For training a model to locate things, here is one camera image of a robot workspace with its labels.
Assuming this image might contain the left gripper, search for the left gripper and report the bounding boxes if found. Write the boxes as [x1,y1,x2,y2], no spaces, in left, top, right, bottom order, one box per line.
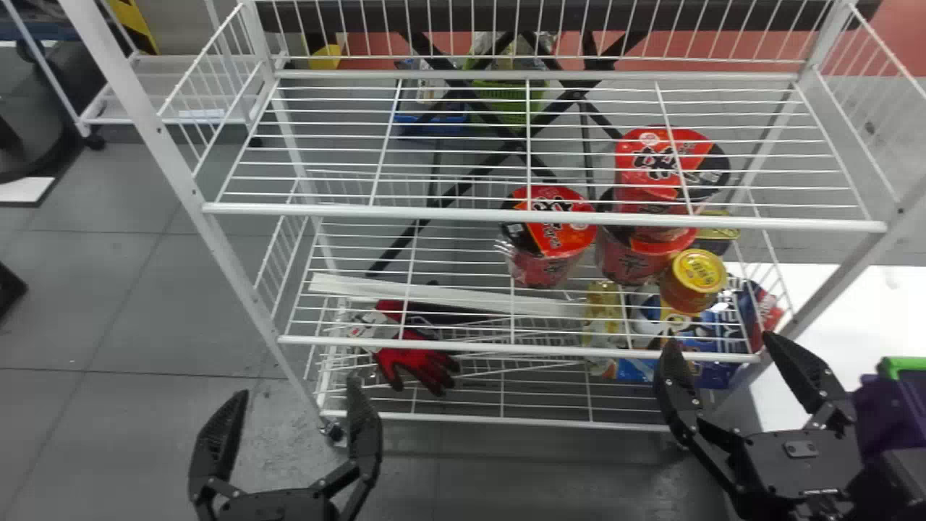
[188,376,384,521]

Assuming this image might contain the yellow black striped post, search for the yellow black striped post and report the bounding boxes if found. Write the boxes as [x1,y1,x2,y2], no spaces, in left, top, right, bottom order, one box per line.
[107,0,161,56]

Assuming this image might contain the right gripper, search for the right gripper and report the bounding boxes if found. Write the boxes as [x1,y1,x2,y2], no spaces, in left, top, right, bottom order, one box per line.
[653,331,872,521]

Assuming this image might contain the green basket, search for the green basket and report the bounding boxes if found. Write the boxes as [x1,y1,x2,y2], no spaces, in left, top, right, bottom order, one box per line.
[462,56,553,132]
[877,355,926,383]

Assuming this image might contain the blue basket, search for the blue basket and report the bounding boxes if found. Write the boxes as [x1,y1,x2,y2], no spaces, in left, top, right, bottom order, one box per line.
[393,107,470,140]

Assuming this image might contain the blue snack packet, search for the blue snack packet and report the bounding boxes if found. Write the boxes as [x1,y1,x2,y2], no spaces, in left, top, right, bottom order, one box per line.
[600,279,787,390]

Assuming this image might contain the red black gloves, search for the red black gloves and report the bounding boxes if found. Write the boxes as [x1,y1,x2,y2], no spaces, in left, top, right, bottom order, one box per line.
[344,299,462,398]

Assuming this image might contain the red noodle cup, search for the red noodle cup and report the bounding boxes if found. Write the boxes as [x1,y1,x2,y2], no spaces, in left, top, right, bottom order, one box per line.
[498,185,599,289]
[595,187,700,287]
[613,126,732,218]

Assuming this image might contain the purple crate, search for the purple crate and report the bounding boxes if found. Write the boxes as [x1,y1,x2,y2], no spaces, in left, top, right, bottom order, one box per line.
[852,370,926,468]

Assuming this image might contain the yellow snack packet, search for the yellow snack packet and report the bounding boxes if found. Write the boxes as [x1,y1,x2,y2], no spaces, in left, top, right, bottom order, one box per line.
[583,280,624,364]

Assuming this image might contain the white wire rack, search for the white wire rack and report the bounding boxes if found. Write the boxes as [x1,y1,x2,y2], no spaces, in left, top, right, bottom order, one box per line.
[0,0,279,150]
[61,0,926,435]

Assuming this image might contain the white flat bar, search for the white flat bar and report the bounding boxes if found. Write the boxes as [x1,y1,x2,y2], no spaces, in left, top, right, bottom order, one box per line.
[308,272,588,320]

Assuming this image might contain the yellow can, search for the yellow can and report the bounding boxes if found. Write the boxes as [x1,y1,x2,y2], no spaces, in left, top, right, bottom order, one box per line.
[658,248,729,316]

